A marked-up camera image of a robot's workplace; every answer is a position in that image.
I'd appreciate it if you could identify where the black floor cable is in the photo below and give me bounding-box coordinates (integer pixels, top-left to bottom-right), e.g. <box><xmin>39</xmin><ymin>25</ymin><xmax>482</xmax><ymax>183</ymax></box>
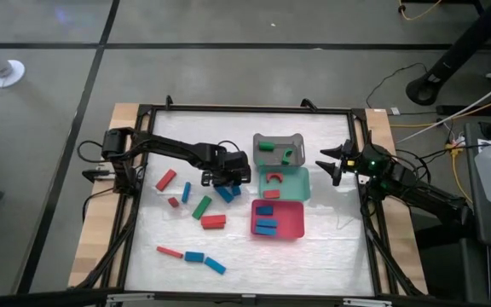
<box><xmin>365</xmin><ymin>61</ymin><xmax>426</xmax><ymax>109</ymax></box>

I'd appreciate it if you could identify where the black floor stand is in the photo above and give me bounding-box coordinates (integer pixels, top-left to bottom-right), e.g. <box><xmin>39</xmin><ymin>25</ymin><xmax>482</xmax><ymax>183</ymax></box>
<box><xmin>405</xmin><ymin>0</ymin><xmax>491</xmax><ymax>107</ymax></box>

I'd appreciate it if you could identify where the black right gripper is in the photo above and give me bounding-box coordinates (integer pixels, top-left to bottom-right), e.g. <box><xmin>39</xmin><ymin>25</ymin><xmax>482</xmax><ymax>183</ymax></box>
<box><xmin>315</xmin><ymin>138</ymin><xmax>360</xmax><ymax>188</ymax></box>

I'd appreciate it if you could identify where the long blue block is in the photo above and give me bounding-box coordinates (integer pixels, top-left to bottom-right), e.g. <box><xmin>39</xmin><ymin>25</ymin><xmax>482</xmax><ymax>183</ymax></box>
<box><xmin>214</xmin><ymin>185</ymin><xmax>235</xmax><ymax>205</ymax></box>

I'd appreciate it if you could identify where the grey plastic bin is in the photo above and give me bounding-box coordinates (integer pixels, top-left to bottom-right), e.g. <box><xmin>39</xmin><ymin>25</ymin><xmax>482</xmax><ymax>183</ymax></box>
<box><xmin>252</xmin><ymin>133</ymin><xmax>307</xmax><ymax>169</ymax></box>

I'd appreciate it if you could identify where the yellow plug cable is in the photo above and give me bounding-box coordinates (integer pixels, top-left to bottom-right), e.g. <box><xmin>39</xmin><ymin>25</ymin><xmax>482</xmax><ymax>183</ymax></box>
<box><xmin>444</xmin><ymin>143</ymin><xmax>473</xmax><ymax>205</ymax></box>

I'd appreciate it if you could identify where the teal plastic tray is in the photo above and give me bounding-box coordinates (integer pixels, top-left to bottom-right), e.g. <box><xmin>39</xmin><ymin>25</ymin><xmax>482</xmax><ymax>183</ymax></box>
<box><xmin>257</xmin><ymin>166</ymin><xmax>313</xmax><ymax>203</ymax></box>

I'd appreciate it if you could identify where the short yellow floor cable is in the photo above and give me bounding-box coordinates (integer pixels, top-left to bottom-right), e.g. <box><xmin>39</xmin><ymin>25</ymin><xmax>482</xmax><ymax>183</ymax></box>
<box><xmin>397</xmin><ymin>0</ymin><xmax>444</xmax><ymax>22</ymax></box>

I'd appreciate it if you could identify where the large red block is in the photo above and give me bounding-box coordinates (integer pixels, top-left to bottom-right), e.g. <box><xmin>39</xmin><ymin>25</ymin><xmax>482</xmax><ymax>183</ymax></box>
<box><xmin>155</xmin><ymin>168</ymin><xmax>178</xmax><ymax>192</ymax></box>

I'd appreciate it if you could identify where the long yellow cable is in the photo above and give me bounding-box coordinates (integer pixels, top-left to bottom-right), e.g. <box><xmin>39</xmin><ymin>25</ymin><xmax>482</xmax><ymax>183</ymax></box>
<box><xmin>390</xmin><ymin>90</ymin><xmax>491</xmax><ymax>129</ymax></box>

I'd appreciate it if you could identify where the white table mat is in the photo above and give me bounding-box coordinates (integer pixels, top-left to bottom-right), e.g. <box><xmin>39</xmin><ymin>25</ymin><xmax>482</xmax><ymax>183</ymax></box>
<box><xmin>124</xmin><ymin>109</ymin><xmax>377</xmax><ymax>298</ymax></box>

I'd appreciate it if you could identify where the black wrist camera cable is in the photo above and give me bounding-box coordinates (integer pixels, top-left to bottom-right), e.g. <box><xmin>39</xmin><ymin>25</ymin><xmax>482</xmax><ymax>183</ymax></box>
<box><xmin>217</xmin><ymin>139</ymin><xmax>243</xmax><ymax>155</ymax></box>

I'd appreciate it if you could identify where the black aluminium table frame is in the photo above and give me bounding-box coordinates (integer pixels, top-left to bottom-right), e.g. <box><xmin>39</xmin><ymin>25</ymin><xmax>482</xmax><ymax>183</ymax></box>
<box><xmin>74</xmin><ymin>96</ymin><xmax>429</xmax><ymax>299</ymax></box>

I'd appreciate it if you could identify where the thin long red block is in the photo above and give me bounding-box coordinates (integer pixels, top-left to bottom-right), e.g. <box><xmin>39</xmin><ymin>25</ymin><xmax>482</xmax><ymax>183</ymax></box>
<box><xmin>156</xmin><ymin>245</ymin><xmax>185</xmax><ymax>260</ymax></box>

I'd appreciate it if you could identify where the long green block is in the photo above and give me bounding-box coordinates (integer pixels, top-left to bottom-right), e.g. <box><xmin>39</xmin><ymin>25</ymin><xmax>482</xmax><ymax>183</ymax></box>
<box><xmin>191</xmin><ymin>194</ymin><xmax>213</xmax><ymax>221</ymax></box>

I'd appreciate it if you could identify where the red plastic tray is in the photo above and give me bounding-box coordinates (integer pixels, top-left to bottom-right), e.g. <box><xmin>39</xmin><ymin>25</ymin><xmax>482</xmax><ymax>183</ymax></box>
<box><xmin>250</xmin><ymin>199</ymin><xmax>306</xmax><ymax>240</ymax></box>

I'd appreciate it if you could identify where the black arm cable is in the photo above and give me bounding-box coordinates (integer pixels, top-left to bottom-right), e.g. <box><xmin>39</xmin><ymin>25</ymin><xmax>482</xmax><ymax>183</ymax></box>
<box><xmin>76</xmin><ymin>140</ymin><xmax>107</xmax><ymax>165</ymax></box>
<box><xmin>81</xmin><ymin>186</ymin><xmax>121</xmax><ymax>223</ymax></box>

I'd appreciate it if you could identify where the power strip with plugs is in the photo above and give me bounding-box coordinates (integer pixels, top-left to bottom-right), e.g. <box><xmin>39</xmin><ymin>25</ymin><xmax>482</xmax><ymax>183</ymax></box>
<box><xmin>446</xmin><ymin>134</ymin><xmax>468</xmax><ymax>150</ymax></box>

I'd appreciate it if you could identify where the white cable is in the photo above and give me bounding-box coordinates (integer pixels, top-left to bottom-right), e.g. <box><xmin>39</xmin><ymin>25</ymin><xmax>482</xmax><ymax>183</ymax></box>
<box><xmin>394</xmin><ymin>70</ymin><xmax>491</xmax><ymax>145</ymax></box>

